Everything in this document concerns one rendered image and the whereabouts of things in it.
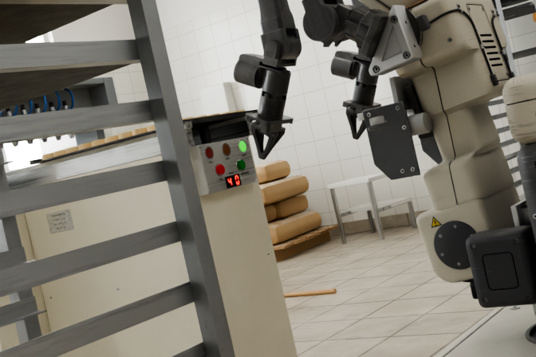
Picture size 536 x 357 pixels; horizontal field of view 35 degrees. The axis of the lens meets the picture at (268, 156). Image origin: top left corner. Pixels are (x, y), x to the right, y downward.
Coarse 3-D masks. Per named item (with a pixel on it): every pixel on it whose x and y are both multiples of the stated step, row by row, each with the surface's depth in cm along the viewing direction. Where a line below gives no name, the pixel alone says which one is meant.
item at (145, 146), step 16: (112, 144) 248; (128, 144) 244; (144, 144) 241; (192, 144) 233; (64, 160) 260; (80, 160) 256; (96, 160) 252; (112, 160) 249; (128, 160) 245; (16, 176) 274; (32, 176) 269; (48, 176) 265; (64, 176) 261
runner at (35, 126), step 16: (48, 112) 109; (64, 112) 111; (80, 112) 113; (96, 112) 116; (112, 112) 118; (128, 112) 120; (144, 112) 123; (0, 128) 104; (16, 128) 105; (32, 128) 107; (48, 128) 109; (64, 128) 111; (80, 128) 113; (96, 128) 116
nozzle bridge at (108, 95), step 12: (84, 84) 304; (96, 84) 312; (108, 84) 313; (48, 96) 300; (60, 96) 305; (84, 96) 314; (96, 96) 315; (108, 96) 312; (12, 108) 287; (48, 108) 299; (60, 108) 304; (84, 132) 322; (96, 132) 319
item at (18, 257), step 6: (6, 252) 149; (12, 252) 150; (18, 252) 151; (24, 252) 152; (0, 258) 148; (6, 258) 149; (12, 258) 150; (18, 258) 151; (24, 258) 152; (0, 264) 148; (6, 264) 149; (12, 264) 150; (18, 264) 149; (0, 270) 145
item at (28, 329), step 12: (0, 168) 151; (0, 180) 151; (0, 192) 150; (12, 216) 152; (0, 228) 150; (12, 228) 151; (0, 240) 151; (12, 240) 151; (0, 252) 151; (12, 300) 151; (24, 324) 150; (36, 324) 151; (24, 336) 150; (36, 336) 151
